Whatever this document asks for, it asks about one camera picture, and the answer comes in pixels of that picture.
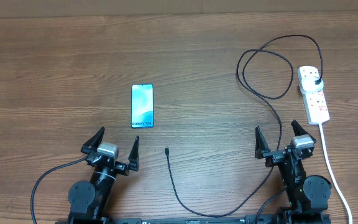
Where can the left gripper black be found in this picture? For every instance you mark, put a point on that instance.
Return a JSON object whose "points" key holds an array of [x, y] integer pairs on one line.
{"points": [[123, 168]]}

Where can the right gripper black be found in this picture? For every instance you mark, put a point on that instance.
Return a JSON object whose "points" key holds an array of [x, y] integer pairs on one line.
{"points": [[277, 155]]}

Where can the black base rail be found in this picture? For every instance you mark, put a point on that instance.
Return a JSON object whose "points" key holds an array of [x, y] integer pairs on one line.
{"points": [[248, 219]]}

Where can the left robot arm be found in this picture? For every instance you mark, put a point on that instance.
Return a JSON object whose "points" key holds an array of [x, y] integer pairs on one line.
{"points": [[88, 199]]}

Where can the white power strip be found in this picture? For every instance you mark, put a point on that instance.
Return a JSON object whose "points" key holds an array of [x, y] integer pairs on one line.
{"points": [[315, 103]]}

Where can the blue Galaxy smartphone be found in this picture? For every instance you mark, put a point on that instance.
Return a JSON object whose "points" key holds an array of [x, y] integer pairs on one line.
{"points": [[142, 106]]}

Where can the white charger plug adapter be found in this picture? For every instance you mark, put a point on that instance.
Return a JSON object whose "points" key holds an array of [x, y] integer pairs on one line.
{"points": [[311, 85]]}

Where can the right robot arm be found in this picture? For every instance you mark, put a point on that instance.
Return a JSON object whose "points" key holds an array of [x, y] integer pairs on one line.
{"points": [[307, 194]]}

